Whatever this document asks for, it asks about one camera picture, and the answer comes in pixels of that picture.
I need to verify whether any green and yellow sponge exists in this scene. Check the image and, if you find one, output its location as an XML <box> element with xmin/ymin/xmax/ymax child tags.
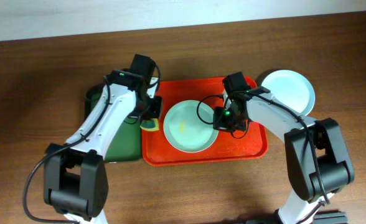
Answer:
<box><xmin>140</xmin><ymin>118</ymin><xmax>159</xmax><ymax>132</ymax></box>

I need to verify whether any light green plate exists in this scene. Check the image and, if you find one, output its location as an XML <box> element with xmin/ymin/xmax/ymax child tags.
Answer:
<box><xmin>163</xmin><ymin>100</ymin><xmax>218</xmax><ymax>153</ymax></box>

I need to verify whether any light blue plate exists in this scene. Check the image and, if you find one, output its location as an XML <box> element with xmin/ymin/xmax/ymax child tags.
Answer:
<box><xmin>261</xmin><ymin>70</ymin><xmax>316</xmax><ymax>116</ymax></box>

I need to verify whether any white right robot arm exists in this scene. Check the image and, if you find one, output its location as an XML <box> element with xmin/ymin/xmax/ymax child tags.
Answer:
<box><xmin>213</xmin><ymin>87</ymin><xmax>355</xmax><ymax>223</ymax></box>

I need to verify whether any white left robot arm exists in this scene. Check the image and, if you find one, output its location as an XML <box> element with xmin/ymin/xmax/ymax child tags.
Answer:
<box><xmin>42</xmin><ymin>70</ymin><xmax>160</xmax><ymax>223</ymax></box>

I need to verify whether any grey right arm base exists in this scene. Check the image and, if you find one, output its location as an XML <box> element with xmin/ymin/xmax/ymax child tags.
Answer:
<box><xmin>312</xmin><ymin>212</ymin><xmax>349</xmax><ymax>224</ymax></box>

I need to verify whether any red plastic tray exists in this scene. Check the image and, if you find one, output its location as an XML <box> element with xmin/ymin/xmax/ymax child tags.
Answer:
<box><xmin>141</xmin><ymin>77</ymin><xmax>268</xmax><ymax>166</ymax></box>

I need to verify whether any green tray with black rim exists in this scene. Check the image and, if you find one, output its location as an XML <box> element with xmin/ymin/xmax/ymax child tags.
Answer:
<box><xmin>84</xmin><ymin>84</ymin><xmax>142</xmax><ymax>163</ymax></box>

